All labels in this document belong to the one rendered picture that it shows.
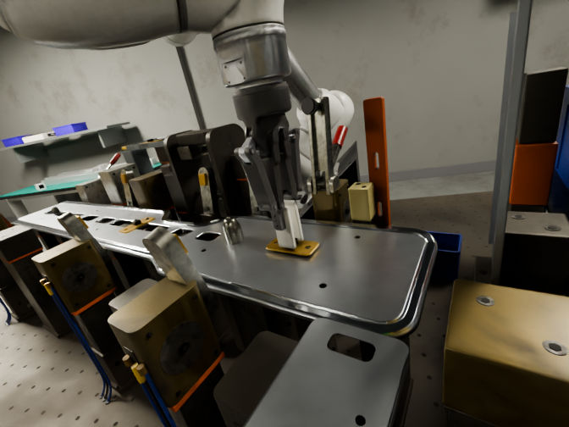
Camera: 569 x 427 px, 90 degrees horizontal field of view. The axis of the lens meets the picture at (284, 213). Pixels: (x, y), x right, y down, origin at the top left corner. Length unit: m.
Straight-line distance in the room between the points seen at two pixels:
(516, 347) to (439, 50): 3.52
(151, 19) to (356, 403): 0.39
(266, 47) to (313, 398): 0.35
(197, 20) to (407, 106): 3.35
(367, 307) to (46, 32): 0.42
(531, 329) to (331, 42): 3.48
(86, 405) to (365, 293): 0.68
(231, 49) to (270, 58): 0.04
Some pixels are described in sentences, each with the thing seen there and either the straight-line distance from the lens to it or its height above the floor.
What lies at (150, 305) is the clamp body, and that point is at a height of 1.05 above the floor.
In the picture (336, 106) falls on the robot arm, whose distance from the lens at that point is 1.17.
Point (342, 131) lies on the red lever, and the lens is 0.63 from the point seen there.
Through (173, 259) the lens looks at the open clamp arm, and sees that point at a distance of 0.36.
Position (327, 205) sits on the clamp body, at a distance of 0.56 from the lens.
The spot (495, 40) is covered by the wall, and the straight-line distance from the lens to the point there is 3.82.
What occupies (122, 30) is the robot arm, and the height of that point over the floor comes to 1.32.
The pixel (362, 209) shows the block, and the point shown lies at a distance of 0.51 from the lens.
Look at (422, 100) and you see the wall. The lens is 3.67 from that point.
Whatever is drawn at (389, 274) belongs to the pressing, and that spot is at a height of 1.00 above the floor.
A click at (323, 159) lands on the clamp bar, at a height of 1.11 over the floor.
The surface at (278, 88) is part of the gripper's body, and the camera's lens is 0.38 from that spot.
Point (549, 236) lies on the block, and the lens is 0.33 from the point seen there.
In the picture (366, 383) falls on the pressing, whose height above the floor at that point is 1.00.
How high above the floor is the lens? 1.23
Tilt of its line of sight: 22 degrees down
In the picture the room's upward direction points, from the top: 12 degrees counter-clockwise
